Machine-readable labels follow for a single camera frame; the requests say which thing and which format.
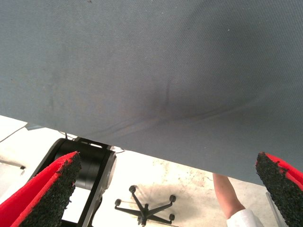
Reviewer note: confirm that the person's bare forearm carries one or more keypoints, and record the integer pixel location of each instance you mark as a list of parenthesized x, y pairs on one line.
[(227, 194)]

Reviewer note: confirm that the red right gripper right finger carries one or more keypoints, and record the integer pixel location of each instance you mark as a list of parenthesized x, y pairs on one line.
[(284, 189)]

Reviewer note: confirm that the white clothing sleeve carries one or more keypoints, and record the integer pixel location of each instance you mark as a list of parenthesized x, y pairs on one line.
[(243, 220)]

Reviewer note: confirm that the black office chair base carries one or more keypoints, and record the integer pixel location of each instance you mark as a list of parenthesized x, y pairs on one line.
[(143, 210)]

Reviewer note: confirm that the dark grey table cloth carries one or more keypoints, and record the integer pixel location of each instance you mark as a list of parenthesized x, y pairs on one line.
[(151, 59)]

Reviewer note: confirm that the black machine frame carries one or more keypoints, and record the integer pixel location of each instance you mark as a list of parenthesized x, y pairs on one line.
[(94, 165)]

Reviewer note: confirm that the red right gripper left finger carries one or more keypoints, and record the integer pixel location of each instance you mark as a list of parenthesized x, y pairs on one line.
[(30, 201)]

